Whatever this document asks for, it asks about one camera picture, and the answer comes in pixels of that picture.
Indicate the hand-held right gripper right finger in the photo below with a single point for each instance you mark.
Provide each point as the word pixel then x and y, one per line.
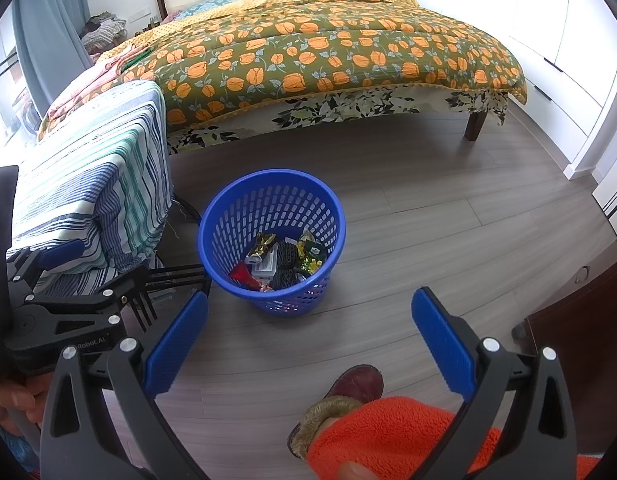
pixel 443 345

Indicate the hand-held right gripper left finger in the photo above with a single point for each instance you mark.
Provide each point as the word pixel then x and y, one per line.
pixel 176 345

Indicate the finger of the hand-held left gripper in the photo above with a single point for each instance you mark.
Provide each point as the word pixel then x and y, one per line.
pixel 178 279
pixel 63 254

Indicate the blue plastic waste basket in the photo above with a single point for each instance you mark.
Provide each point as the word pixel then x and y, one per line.
pixel 208 255

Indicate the crushed red drink can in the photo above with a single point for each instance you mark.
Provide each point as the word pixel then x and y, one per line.
pixel 240 274

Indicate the white green milk carton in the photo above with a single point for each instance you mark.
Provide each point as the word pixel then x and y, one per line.
pixel 266 269

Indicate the gold foil wrapper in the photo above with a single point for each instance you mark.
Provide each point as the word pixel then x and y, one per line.
pixel 262 246

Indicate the black ribbed cloth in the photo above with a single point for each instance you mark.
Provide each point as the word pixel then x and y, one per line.
pixel 286 277

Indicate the black ribbed plastic tray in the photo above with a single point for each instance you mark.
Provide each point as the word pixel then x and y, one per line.
pixel 287 255

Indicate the yellow snack wrapper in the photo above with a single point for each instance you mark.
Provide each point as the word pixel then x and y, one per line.
pixel 311 252

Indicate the person's left hand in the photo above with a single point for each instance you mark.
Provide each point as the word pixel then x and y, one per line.
pixel 13 400

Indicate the person's right hand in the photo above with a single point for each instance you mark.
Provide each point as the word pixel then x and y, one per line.
pixel 352 471

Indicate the striped tablecloth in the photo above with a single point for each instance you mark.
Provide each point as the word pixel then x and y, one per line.
pixel 88 185

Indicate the dark red furry slipper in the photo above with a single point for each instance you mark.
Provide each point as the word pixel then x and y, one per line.
pixel 358 385

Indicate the orange fleece trouser leg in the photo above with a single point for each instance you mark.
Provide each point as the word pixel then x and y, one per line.
pixel 398 435

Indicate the dark brown wooden furniture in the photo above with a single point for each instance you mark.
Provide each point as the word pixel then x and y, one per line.
pixel 588 320

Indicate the pink folded sheet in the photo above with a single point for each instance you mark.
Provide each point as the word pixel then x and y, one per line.
pixel 93 80

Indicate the green cloth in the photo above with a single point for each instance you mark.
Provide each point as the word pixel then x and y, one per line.
pixel 138 58

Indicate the blue curtain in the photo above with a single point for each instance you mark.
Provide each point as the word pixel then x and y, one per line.
pixel 48 35

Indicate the wooden bed leg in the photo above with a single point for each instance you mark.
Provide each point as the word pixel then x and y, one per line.
pixel 476 125

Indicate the pile of clothes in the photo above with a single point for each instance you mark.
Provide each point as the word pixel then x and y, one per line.
pixel 103 30

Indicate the black white floral bed sheet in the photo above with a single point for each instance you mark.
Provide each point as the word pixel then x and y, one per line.
pixel 338 107

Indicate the bed with orange floral quilt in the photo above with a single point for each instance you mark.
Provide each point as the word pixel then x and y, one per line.
pixel 338 55

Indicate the teal patterned pillow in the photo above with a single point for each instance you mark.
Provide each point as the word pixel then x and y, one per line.
pixel 208 5

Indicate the white wardrobe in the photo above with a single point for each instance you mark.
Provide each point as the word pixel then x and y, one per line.
pixel 563 60

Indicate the white wall switch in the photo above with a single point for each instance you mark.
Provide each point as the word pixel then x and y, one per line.
pixel 137 14

